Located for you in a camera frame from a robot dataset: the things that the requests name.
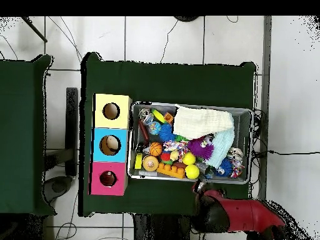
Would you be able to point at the cream waffle cloth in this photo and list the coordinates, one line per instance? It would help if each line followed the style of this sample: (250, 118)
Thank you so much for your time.
(202, 122)

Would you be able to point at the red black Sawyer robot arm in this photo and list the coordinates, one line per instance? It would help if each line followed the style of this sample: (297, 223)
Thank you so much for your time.
(245, 215)

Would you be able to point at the wooden box with three holes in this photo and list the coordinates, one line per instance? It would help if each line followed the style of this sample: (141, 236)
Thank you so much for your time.
(111, 135)

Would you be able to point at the shallow clear mesh bin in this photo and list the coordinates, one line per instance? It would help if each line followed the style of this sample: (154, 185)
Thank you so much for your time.
(242, 120)

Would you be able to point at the large blue spiky ball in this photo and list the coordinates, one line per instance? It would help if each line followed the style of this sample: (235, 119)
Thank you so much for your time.
(166, 132)

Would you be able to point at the blue patterned ball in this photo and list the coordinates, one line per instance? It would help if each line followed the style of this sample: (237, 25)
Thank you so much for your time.
(154, 128)

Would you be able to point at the orange basketball toy ball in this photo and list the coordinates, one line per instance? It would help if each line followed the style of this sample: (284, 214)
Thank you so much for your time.
(155, 149)

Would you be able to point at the tan orange ball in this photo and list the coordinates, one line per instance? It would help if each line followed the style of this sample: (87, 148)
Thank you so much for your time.
(150, 163)

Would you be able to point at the yellow smiley ball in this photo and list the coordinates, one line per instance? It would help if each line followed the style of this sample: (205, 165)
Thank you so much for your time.
(188, 158)

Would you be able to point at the orange building block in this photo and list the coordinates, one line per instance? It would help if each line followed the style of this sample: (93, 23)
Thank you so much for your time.
(171, 171)

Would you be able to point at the purple spiky ball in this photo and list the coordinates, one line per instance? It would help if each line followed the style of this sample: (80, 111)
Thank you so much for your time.
(201, 148)

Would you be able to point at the plain yellow ball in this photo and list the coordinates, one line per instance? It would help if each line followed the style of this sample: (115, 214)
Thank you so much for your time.
(192, 171)

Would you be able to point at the light blue knitted cloth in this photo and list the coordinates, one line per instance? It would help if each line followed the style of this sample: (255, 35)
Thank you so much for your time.
(222, 147)

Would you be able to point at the dark green table cloth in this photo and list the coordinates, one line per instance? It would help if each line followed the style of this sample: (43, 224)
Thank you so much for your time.
(110, 75)

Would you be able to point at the black panel on stand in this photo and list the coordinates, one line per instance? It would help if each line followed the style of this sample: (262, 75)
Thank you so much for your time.
(72, 130)

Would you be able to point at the black round base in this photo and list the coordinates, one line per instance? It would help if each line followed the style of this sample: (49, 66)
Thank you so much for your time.
(186, 18)

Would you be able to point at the side table with green cloth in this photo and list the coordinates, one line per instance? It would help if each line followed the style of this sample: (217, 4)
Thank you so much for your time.
(20, 165)

